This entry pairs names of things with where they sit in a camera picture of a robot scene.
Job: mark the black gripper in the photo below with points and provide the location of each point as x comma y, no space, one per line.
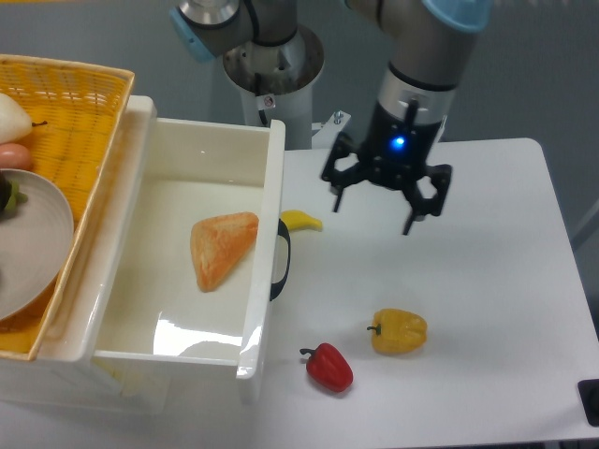
398,149

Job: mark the triangle toasted bread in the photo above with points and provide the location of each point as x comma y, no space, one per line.
218,244

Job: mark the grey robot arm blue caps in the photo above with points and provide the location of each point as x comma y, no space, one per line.
434,41

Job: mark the white open upper drawer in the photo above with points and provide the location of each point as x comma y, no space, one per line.
156,315

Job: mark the white drawer cabinet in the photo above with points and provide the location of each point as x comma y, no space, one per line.
67,370

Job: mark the yellow banana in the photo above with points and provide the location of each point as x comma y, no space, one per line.
296,220

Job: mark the yellow bell pepper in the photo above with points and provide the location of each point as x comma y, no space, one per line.
395,331

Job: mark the red bell pepper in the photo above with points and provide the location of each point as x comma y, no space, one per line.
327,366

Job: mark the black device at table edge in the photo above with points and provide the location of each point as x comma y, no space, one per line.
589,394

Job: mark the yellow wicker basket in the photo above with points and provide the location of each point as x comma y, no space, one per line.
83,105

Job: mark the grey ribbed plate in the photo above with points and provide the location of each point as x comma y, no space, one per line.
36,238

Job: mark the white pear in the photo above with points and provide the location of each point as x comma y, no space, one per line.
15,122

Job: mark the dark purple eggplant green stem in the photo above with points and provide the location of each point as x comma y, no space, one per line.
11,196

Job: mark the white table bracket right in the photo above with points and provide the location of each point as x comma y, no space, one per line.
441,130

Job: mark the white table bracket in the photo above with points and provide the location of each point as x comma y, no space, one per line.
325,133
441,130

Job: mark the white table bracket left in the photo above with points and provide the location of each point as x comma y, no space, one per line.
325,133

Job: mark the black drawer handle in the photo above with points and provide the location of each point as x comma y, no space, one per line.
282,260

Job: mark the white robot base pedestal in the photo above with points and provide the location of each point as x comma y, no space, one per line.
276,83

